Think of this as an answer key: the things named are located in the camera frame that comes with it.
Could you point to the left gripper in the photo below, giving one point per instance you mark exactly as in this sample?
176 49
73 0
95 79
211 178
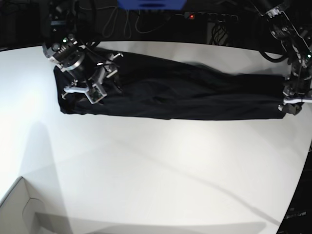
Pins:
297 91

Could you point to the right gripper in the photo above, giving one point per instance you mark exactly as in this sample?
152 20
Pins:
87 73

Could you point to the black t-shirt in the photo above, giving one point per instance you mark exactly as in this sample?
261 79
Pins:
165 89

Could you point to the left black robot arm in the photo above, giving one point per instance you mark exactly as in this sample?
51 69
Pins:
298 53

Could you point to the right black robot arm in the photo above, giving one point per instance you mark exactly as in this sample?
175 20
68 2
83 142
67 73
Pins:
71 47

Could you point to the blue plastic bin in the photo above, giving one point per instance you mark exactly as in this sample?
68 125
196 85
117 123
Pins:
151 4

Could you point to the black power strip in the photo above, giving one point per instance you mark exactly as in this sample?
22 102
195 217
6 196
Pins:
211 17

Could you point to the white cardboard box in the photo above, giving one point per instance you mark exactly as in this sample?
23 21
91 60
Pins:
22 214

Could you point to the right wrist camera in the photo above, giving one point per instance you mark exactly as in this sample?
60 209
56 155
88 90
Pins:
96 94

